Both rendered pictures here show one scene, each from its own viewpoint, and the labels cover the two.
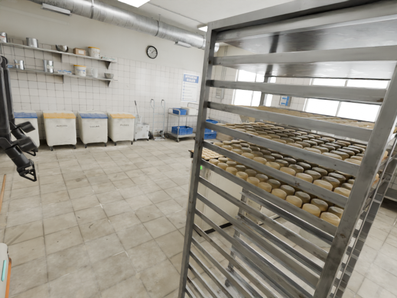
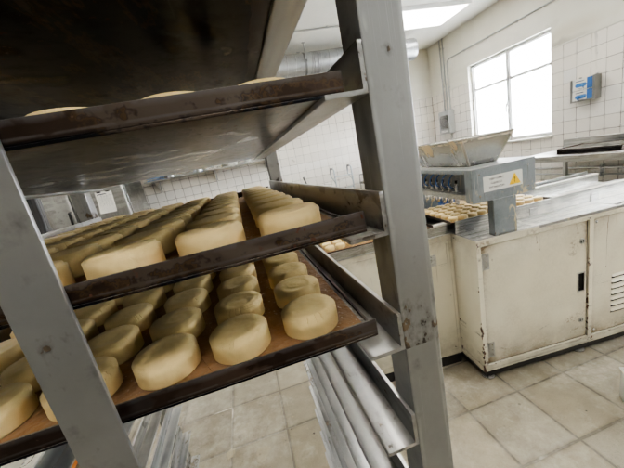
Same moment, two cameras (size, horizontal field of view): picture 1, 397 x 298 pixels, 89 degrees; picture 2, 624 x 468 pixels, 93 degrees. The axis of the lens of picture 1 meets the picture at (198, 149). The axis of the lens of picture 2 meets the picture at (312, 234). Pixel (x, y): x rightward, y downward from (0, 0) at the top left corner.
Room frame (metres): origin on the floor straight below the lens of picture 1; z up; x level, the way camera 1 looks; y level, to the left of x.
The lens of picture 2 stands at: (0.53, -0.79, 1.36)
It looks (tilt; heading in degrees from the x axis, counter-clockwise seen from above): 14 degrees down; 29
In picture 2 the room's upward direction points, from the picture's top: 12 degrees counter-clockwise
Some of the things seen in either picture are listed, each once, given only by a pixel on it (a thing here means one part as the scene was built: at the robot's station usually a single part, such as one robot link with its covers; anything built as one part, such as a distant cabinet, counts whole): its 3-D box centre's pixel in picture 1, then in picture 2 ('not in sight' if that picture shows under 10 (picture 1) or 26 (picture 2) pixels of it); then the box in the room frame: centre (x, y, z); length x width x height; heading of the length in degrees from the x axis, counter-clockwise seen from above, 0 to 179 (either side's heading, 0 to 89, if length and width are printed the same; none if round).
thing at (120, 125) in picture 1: (120, 128); not in sight; (5.09, 2.06, 0.38); 0.64 x 0.54 x 0.77; 38
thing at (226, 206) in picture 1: (220, 190); (389, 300); (2.18, -0.32, 0.45); 0.70 x 0.34 x 0.90; 125
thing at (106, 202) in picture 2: not in sight; (105, 201); (2.96, 3.70, 1.39); 0.22 x 0.03 x 0.31; 130
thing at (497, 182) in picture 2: not in sight; (457, 193); (2.47, -0.73, 1.01); 0.72 x 0.33 x 0.34; 35
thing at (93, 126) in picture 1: (93, 129); not in sight; (4.67, 2.55, 0.38); 0.64 x 0.54 x 0.77; 39
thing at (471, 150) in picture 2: (262, 123); (454, 151); (2.47, -0.73, 1.25); 0.56 x 0.29 x 0.14; 35
